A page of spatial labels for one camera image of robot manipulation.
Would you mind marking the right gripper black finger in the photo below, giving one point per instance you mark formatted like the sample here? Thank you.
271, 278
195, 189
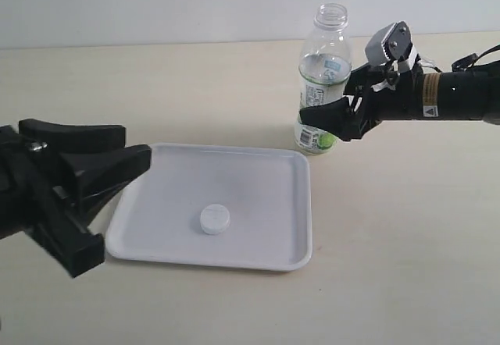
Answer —
332, 117
361, 80

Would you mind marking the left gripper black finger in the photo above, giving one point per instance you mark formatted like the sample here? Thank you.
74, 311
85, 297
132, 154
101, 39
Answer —
92, 180
74, 139

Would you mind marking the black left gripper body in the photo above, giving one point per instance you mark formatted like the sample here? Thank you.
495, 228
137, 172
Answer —
30, 204

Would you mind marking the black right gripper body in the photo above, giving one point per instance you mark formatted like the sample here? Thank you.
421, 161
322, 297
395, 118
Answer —
402, 103

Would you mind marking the clear plastic drink bottle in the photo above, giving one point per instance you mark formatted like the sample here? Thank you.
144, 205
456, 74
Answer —
325, 60

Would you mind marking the white plastic tray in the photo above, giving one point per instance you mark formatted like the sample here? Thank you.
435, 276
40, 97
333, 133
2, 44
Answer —
267, 192

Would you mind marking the white bottle cap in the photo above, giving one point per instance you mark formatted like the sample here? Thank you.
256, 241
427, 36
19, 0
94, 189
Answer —
214, 219

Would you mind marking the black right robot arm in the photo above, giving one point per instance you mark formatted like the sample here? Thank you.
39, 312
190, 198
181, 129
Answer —
470, 95

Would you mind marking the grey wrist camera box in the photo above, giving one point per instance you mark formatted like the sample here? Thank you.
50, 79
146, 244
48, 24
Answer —
389, 44

